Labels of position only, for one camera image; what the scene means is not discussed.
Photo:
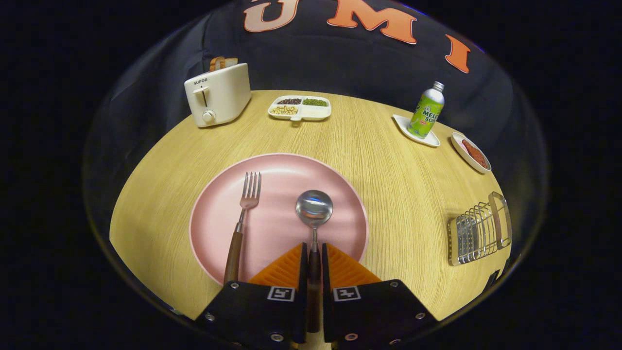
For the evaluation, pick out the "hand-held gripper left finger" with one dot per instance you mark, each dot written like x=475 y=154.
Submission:
x=243 y=311

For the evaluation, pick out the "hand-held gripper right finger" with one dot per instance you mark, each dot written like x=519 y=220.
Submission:
x=384 y=311

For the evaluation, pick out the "black backdrop cloth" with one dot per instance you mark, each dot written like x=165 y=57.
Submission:
x=340 y=63

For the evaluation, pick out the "pale soybeans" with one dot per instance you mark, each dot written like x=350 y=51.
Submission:
x=284 y=110

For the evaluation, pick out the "green soda bottle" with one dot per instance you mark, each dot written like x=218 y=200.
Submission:
x=426 y=112

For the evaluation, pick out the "red meat pieces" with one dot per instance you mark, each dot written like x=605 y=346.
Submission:
x=476 y=155

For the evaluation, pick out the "white toaster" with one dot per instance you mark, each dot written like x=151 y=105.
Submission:
x=223 y=97

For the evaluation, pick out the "white square coaster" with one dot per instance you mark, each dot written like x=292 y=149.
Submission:
x=430 y=141

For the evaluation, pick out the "pink plate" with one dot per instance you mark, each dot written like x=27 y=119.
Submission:
x=277 y=228

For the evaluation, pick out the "green beans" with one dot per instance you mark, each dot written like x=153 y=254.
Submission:
x=316 y=102

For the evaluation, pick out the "toasted bread slice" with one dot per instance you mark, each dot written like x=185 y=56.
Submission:
x=231 y=62
x=216 y=63

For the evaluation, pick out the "small white plate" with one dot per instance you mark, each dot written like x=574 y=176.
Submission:
x=459 y=146

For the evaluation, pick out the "red beans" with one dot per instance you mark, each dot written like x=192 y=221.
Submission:
x=289 y=101

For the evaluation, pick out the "white divided dish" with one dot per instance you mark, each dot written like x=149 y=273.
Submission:
x=316 y=113

